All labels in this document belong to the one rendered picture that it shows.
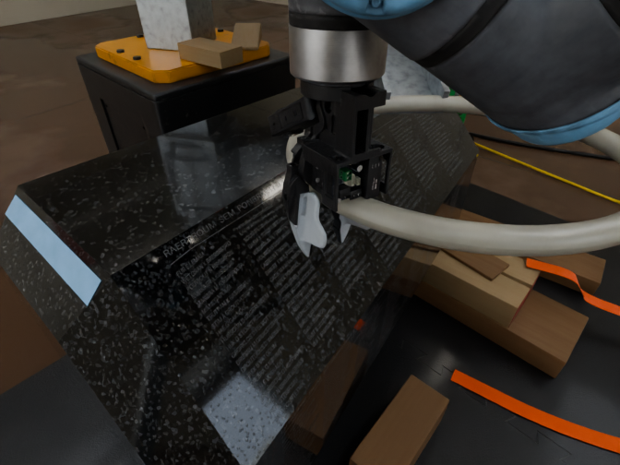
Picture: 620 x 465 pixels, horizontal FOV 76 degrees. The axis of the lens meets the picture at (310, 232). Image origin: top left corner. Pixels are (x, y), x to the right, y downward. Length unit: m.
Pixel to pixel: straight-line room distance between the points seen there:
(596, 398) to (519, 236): 1.20
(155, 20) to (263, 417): 1.35
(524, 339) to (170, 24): 1.58
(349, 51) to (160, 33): 1.32
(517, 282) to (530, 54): 1.27
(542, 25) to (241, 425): 0.56
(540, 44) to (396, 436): 1.01
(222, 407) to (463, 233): 0.40
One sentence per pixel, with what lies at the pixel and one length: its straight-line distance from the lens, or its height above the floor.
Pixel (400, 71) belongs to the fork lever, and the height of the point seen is 0.90.
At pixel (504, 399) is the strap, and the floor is 0.02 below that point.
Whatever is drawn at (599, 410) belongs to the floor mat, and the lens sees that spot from 1.55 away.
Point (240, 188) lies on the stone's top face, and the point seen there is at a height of 0.80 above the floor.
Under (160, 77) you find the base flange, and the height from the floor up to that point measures 0.76.
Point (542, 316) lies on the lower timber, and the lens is 1.58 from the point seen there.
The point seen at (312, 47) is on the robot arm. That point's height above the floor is 1.08.
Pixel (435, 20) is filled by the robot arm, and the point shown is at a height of 1.12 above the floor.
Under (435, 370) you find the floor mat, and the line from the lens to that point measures 1.42.
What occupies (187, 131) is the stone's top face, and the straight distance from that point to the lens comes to 0.91.
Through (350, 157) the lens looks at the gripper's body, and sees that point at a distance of 0.38.
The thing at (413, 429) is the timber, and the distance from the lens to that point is 1.17.
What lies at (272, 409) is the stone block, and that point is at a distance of 0.64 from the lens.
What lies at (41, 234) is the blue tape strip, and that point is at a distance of 0.73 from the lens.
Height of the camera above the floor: 1.17
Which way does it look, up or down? 39 degrees down
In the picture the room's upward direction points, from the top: straight up
